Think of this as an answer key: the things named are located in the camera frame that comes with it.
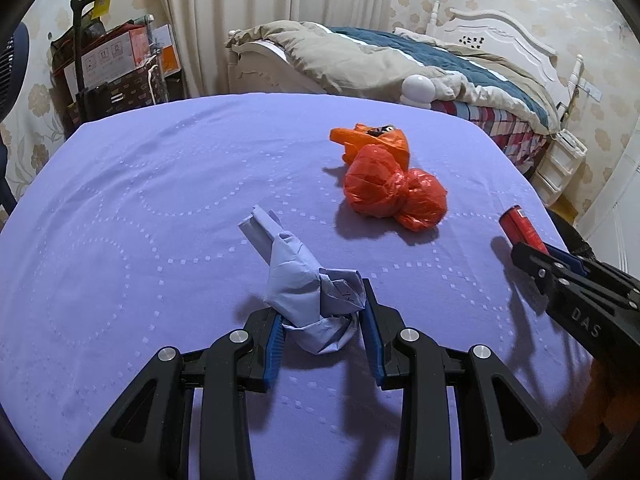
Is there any dark blue fan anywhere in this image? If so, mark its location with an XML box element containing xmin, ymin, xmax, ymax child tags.
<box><xmin>0</xmin><ymin>22</ymin><xmax>31</xmax><ymax>216</ymax></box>

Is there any plaid bed sheet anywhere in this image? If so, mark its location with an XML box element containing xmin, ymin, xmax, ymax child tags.
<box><xmin>432</xmin><ymin>100</ymin><xmax>553</xmax><ymax>168</ymax></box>

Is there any bin with black liner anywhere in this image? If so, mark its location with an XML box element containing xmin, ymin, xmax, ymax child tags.
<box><xmin>547</xmin><ymin>207</ymin><xmax>601</xmax><ymax>266</ymax></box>

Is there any orange printed plastic bag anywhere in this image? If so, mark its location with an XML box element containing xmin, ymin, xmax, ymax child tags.
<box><xmin>329</xmin><ymin>122</ymin><xmax>411</xmax><ymax>168</ymax></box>

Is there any beige and blue quilt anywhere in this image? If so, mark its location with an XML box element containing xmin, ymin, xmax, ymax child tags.
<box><xmin>225</xmin><ymin>20</ymin><xmax>561</xmax><ymax>133</ymax></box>

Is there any white door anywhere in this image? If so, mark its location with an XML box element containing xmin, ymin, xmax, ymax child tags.
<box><xmin>590</xmin><ymin>125</ymin><xmax>640</xmax><ymax>286</ymax></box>

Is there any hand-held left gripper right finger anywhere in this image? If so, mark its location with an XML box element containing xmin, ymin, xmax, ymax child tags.
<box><xmin>360</xmin><ymin>278</ymin><xmax>588</xmax><ymax>480</ymax></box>

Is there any white round lamp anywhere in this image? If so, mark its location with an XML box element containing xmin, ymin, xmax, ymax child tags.
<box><xmin>401</xmin><ymin>74</ymin><xmax>435</xmax><ymax>110</ymax></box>

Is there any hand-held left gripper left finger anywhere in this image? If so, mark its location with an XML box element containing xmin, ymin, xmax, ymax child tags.
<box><xmin>62</xmin><ymin>307</ymin><xmax>286</xmax><ymax>480</ymax></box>

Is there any red knotted plastic bag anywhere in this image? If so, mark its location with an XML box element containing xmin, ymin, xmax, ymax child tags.
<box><xmin>344</xmin><ymin>144</ymin><xmax>448</xmax><ymax>232</ymax></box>

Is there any purple tablecloth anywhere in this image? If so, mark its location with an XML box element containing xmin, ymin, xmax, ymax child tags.
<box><xmin>0</xmin><ymin>91</ymin><xmax>601</xmax><ymax>480</ymax></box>

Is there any red cylinder can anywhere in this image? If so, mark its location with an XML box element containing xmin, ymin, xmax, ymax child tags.
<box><xmin>498</xmin><ymin>205</ymin><xmax>550</xmax><ymax>256</ymax></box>

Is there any white bed with blankets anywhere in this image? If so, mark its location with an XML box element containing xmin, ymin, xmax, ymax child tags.
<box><xmin>226</xmin><ymin>0</ymin><xmax>586</xmax><ymax>126</ymax></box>

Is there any orange and white cardboard box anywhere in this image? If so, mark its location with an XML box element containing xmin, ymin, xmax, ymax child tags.
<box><xmin>75</xmin><ymin>27</ymin><xmax>151</xmax><ymax>93</ymax></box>

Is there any white plastic drawer unit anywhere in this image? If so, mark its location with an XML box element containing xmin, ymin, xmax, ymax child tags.
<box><xmin>530</xmin><ymin>127</ymin><xmax>588</xmax><ymax>206</ymax></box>

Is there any cream curtain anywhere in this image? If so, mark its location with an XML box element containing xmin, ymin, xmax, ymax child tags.
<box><xmin>150</xmin><ymin>0</ymin><xmax>396</xmax><ymax>98</ymax></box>

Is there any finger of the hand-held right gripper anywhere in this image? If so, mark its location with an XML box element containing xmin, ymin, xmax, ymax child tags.
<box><xmin>511</xmin><ymin>242</ymin><xmax>631</xmax><ymax>312</ymax></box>
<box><xmin>544</xmin><ymin>243</ymin><xmax>640</xmax><ymax>294</ymax></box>

